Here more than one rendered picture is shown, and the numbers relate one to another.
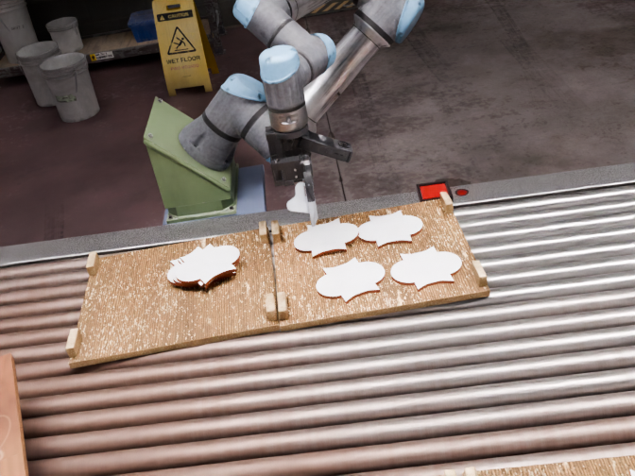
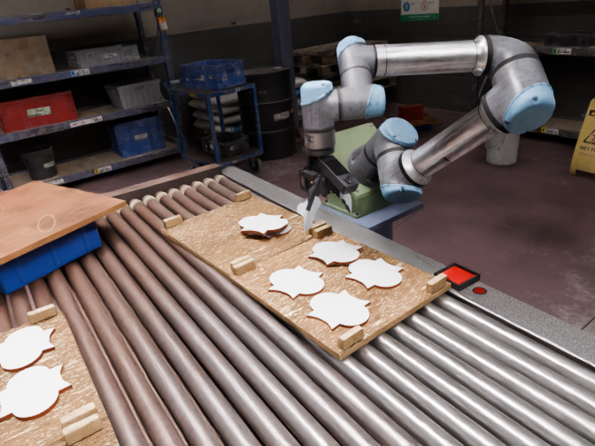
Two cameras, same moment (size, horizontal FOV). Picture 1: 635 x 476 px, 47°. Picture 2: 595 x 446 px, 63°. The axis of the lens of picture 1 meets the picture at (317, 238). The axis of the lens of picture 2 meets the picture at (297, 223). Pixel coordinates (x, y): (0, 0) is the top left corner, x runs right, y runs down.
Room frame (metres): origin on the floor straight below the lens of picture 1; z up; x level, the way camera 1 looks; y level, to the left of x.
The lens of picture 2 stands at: (0.61, -0.87, 1.57)
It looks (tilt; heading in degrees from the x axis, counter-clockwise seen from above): 25 degrees down; 54
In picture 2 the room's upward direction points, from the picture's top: 6 degrees counter-clockwise
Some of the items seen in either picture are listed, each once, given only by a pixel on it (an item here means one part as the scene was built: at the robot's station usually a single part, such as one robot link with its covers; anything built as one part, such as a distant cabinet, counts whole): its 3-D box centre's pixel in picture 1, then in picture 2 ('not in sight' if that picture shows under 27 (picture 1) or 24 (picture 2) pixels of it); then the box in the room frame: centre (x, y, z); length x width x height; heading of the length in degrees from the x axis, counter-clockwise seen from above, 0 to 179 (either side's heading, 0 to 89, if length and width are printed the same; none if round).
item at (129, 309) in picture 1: (178, 291); (243, 231); (1.25, 0.31, 0.93); 0.41 x 0.35 x 0.02; 91
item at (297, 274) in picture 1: (370, 258); (335, 281); (1.25, -0.11, 0.93); 0.41 x 0.35 x 0.02; 90
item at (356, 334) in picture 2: (479, 272); (351, 337); (1.12, -0.30, 0.95); 0.06 x 0.02 x 0.03; 0
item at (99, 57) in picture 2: not in sight; (103, 56); (2.22, 4.37, 1.16); 0.60 x 0.40 x 0.15; 2
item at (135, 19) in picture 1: (157, 24); not in sight; (5.62, 0.92, 0.22); 0.40 x 0.31 x 0.16; 89
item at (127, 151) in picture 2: not in sight; (135, 134); (2.38, 4.42, 0.32); 0.50 x 0.41 x 0.37; 175
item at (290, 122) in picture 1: (288, 116); (319, 139); (1.34, 0.02, 1.24); 0.08 x 0.08 x 0.05
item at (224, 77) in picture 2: not in sight; (212, 74); (2.81, 3.26, 0.96); 0.50 x 0.38 x 0.21; 104
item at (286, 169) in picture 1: (291, 152); (320, 169); (1.34, 0.02, 1.16); 0.09 x 0.08 x 0.12; 89
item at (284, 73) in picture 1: (283, 77); (319, 105); (1.34, 0.01, 1.32); 0.09 x 0.08 x 0.11; 143
